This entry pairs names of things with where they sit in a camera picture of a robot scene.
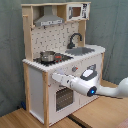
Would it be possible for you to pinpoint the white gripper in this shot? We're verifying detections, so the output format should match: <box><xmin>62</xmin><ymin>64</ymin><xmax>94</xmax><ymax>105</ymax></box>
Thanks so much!
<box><xmin>52</xmin><ymin>73</ymin><xmax>75</xmax><ymax>88</ymax></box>

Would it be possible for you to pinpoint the white oven door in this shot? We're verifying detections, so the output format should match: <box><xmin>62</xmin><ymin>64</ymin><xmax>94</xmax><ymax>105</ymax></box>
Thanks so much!
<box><xmin>49</xmin><ymin>79</ymin><xmax>79</xmax><ymax>118</ymax></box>

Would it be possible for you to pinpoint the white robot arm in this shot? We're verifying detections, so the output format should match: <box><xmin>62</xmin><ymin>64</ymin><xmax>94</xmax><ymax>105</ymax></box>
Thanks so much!
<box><xmin>52</xmin><ymin>69</ymin><xmax>128</xmax><ymax>98</ymax></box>

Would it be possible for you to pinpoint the wooden toy kitchen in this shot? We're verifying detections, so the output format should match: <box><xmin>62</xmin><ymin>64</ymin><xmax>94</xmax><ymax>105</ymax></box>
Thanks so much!
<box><xmin>22</xmin><ymin>2</ymin><xmax>105</xmax><ymax>127</ymax></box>

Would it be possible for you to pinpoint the right stove knob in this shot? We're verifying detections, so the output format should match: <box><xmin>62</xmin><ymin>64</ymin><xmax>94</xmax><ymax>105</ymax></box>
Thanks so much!
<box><xmin>72</xmin><ymin>66</ymin><xmax>78</xmax><ymax>72</ymax></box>

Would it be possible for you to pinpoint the black toy stovetop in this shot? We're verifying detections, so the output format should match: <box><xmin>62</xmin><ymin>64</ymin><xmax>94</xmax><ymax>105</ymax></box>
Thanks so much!
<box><xmin>35</xmin><ymin>53</ymin><xmax>71</xmax><ymax>66</ymax></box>

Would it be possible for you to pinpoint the silver toy pot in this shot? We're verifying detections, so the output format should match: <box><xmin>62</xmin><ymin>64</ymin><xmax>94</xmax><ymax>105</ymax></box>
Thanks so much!
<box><xmin>40</xmin><ymin>51</ymin><xmax>55</xmax><ymax>62</ymax></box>

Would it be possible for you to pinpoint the grey toy sink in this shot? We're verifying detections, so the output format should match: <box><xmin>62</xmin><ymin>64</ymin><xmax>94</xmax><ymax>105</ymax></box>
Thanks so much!
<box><xmin>66</xmin><ymin>47</ymin><xmax>94</xmax><ymax>56</ymax></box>

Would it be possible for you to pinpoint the black toy faucet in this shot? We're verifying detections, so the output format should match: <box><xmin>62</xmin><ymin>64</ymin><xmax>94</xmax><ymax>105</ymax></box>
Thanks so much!
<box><xmin>67</xmin><ymin>33</ymin><xmax>82</xmax><ymax>49</ymax></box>

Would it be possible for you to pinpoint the grey range hood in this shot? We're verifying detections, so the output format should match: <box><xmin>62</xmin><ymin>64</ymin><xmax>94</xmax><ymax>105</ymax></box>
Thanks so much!
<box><xmin>35</xmin><ymin>5</ymin><xmax>64</xmax><ymax>27</ymax></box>

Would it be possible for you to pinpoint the toy microwave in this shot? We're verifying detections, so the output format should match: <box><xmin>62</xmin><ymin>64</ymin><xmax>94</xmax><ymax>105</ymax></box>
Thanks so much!
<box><xmin>67</xmin><ymin>4</ymin><xmax>89</xmax><ymax>21</ymax></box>

